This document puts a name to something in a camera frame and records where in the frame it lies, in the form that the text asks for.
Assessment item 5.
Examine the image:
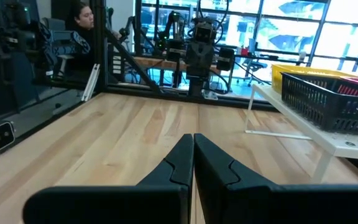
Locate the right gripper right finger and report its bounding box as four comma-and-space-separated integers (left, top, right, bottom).
193, 133, 358, 224

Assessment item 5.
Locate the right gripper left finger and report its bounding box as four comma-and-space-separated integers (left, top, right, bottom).
22, 133, 195, 224

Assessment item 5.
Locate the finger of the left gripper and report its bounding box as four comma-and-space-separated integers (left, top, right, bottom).
165, 39, 186, 62
216, 47, 236, 72

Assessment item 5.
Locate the yellow plastic basket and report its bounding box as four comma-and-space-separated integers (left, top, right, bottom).
271, 63, 358, 95

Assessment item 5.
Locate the black plastic basket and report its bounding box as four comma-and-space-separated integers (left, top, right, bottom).
280, 72, 358, 136

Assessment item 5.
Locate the red plastic basket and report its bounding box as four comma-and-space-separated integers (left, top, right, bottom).
336, 76, 358, 99

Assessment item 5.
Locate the grey office chair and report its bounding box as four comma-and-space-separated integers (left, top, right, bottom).
40, 17, 91, 78

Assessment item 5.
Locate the background wooden table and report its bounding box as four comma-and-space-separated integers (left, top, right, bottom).
132, 55, 223, 87

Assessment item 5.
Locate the white perforated metal shelf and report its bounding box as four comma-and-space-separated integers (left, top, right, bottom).
244, 83, 358, 184

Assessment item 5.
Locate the silver aluminium extrusion bar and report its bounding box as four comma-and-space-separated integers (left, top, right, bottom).
81, 63, 101, 103

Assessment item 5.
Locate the person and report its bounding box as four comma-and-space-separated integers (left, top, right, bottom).
65, 1, 121, 71

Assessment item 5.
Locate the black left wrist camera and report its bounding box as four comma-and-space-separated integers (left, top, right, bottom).
193, 17, 217, 44

